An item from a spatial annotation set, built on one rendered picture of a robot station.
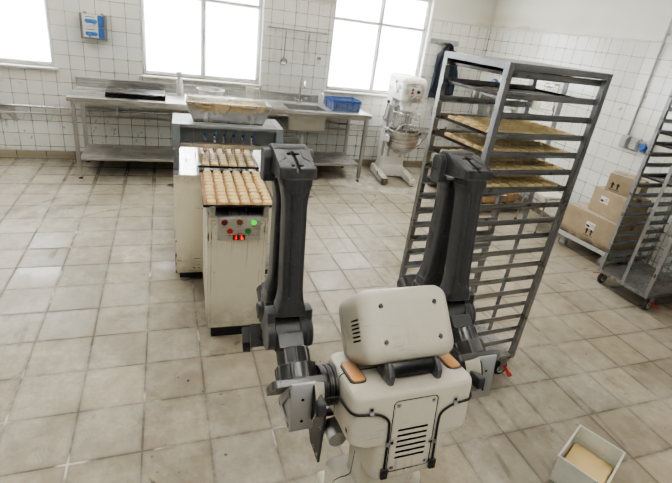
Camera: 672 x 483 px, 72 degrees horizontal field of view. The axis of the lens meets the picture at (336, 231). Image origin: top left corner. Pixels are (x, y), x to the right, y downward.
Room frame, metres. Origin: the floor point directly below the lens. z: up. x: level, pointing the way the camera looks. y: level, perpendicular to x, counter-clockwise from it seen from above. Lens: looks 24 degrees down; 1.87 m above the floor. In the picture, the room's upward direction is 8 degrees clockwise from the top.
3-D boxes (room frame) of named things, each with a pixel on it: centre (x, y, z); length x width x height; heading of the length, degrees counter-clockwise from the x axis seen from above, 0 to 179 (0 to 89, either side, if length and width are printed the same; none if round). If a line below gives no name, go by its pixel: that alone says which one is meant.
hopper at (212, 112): (3.15, 0.84, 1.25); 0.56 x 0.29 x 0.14; 110
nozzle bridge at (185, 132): (3.15, 0.84, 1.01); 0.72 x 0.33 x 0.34; 110
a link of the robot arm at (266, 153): (0.96, 0.12, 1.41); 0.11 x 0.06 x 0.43; 112
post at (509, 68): (2.11, -0.64, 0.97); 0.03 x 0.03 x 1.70; 26
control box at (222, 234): (2.33, 0.54, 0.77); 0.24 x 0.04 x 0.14; 110
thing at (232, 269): (2.68, 0.67, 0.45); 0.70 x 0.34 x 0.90; 20
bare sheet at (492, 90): (2.45, -0.83, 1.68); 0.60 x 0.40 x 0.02; 116
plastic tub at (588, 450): (1.64, -1.36, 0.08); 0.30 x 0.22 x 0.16; 137
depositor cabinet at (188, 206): (3.60, 1.00, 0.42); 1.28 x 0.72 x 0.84; 20
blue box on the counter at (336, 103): (6.13, 0.13, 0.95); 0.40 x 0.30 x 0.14; 115
